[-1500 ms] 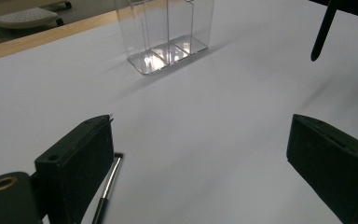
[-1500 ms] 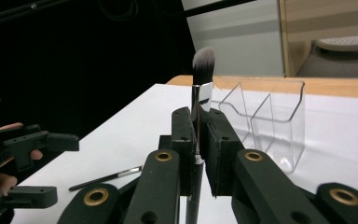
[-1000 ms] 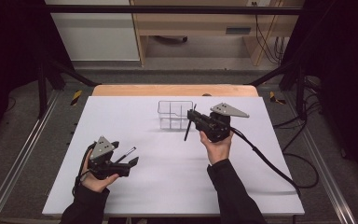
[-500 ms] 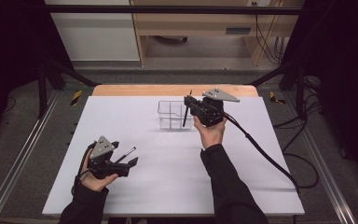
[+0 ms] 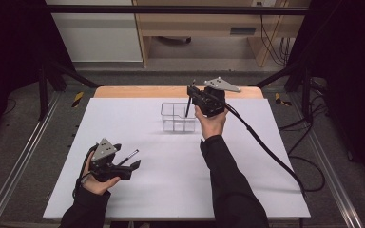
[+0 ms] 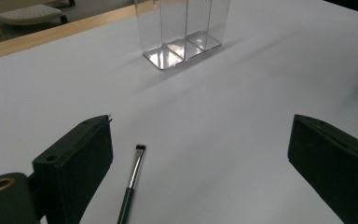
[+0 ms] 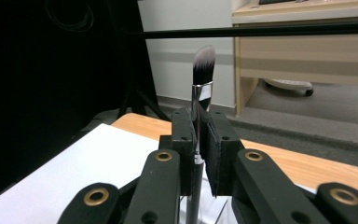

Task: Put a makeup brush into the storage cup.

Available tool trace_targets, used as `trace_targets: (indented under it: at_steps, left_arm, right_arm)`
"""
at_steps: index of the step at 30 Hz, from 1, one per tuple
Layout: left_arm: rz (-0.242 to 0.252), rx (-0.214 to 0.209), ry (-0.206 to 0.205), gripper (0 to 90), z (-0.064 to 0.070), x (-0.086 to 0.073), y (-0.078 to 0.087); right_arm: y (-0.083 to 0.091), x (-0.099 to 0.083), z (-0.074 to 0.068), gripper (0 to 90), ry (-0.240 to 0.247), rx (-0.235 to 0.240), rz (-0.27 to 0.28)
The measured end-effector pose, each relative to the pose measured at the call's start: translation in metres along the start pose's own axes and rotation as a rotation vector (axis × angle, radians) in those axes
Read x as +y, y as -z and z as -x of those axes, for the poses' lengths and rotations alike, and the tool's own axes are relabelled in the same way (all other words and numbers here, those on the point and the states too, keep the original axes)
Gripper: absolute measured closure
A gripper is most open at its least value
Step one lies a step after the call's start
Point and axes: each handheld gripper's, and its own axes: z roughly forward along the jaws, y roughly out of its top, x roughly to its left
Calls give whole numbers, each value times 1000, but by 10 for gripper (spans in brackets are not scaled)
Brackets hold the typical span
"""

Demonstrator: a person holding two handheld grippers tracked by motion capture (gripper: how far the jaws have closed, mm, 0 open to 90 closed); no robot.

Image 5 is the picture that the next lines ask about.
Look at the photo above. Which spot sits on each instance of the black pen silver tip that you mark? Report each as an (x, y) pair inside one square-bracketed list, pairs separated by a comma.
[(131, 154)]

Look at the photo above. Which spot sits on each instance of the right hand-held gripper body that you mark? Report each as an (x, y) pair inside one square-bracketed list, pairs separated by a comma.
[(212, 101)]

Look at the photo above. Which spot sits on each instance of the black horizontal frame bar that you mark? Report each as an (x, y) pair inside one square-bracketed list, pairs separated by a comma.
[(171, 9)]

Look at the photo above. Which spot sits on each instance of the person's right hand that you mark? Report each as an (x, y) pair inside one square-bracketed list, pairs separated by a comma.
[(212, 126)]

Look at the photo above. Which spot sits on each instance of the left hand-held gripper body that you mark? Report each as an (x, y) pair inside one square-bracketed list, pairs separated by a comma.
[(106, 164)]

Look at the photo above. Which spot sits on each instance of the person's left hand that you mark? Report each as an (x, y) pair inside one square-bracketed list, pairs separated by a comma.
[(98, 187)]

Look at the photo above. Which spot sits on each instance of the black metal stand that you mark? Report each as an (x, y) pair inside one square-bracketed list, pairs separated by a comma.
[(305, 91), (43, 95)]

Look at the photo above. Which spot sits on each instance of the black curtain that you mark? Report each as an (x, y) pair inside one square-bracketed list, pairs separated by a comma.
[(9, 47), (351, 63)]

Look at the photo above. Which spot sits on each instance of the white cabinet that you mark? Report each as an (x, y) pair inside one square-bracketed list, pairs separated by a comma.
[(98, 38)]

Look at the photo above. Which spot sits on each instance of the aluminium floor rail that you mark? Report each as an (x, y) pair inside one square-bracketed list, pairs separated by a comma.
[(19, 161), (332, 177)]

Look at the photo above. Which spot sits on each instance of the yellow black floor tape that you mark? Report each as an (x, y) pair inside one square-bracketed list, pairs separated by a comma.
[(77, 99), (278, 99)]

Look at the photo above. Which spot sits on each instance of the light wooden desk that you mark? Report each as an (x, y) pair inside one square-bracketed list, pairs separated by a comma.
[(202, 23)]

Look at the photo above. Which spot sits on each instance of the wooden table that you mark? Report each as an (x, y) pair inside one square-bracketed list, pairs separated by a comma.
[(139, 91)]

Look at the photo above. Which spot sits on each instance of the clear plastic organizer box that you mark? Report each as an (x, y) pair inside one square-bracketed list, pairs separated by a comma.
[(174, 125)]

